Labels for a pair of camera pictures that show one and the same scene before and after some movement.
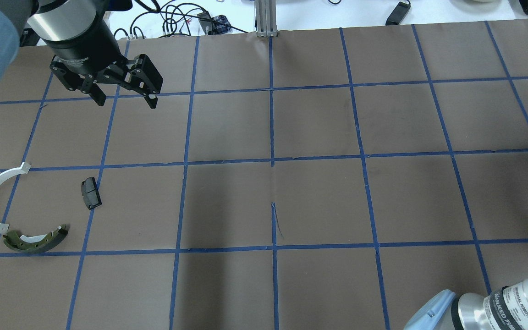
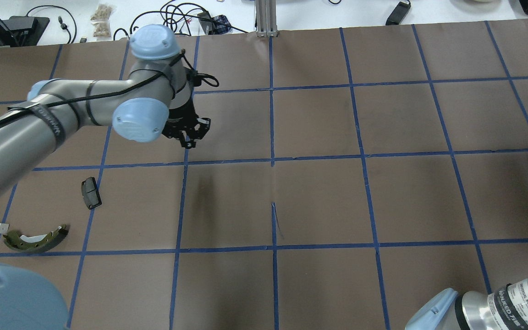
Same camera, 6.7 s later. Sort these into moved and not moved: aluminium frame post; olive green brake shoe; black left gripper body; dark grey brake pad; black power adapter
Moved: black left gripper body
Not moved: olive green brake shoe; black power adapter; dark grey brake pad; aluminium frame post
